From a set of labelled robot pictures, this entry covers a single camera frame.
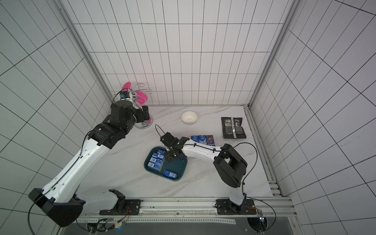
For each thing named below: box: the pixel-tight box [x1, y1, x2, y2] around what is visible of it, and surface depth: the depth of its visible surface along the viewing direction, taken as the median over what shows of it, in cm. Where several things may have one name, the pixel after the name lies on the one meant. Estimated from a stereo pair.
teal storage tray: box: [143, 146, 188, 182], surface depth 83 cm
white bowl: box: [181, 110, 198, 124], surface depth 109 cm
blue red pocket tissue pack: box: [206, 134, 216, 147], surface depth 99 cm
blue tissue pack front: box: [163, 169, 178, 180], surface depth 81 cm
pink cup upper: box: [122, 81, 132, 91], surface depth 95 cm
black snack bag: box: [221, 117, 247, 139], surface depth 106 cm
